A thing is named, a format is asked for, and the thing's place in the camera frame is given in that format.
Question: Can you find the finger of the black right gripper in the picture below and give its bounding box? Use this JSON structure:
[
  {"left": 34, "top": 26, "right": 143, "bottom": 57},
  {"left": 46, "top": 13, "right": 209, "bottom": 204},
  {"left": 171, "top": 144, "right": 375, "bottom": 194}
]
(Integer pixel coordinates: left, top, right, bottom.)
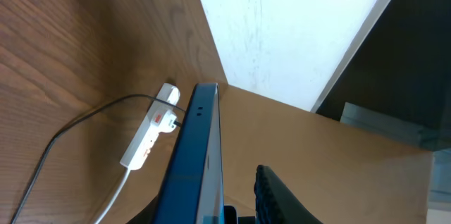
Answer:
[
  {"left": 254, "top": 165, "right": 322, "bottom": 224},
  {"left": 127, "top": 196, "right": 159, "bottom": 224}
]

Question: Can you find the black charger cable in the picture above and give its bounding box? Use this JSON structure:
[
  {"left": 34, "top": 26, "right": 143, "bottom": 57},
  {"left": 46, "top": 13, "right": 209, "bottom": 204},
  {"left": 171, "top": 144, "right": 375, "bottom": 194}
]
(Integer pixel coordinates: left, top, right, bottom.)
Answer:
[{"left": 10, "top": 93, "right": 187, "bottom": 224}]

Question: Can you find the white power strip cord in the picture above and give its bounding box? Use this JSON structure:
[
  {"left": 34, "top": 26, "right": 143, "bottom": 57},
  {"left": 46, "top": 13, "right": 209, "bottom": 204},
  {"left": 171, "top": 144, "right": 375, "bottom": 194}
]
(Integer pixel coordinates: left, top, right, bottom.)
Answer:
[{"left": 93, "top": 168, "right": 132, "bottom": 224}]

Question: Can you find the blue Galaxy smartphone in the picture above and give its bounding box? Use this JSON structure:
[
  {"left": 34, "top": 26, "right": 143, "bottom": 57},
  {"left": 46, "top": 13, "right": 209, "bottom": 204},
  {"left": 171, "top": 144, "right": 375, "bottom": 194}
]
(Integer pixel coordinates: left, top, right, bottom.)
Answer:
[{"left": 151, "top": 83, "right": 225, "bottom": 224}]

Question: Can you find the white power strip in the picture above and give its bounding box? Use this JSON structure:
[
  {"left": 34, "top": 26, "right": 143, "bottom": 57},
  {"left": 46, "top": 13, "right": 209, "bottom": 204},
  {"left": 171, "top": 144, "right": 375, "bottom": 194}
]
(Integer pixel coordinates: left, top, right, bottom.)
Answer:
[{"left": 120, "top": 83, "right": 180, "bottom": 170}]

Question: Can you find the white charger plug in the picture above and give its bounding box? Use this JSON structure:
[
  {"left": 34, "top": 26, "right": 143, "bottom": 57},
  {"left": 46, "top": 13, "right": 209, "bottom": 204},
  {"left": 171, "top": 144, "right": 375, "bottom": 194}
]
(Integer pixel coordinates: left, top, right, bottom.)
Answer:
[{"left": 150, "top": 109, "right": 177, "bottom": 133}]

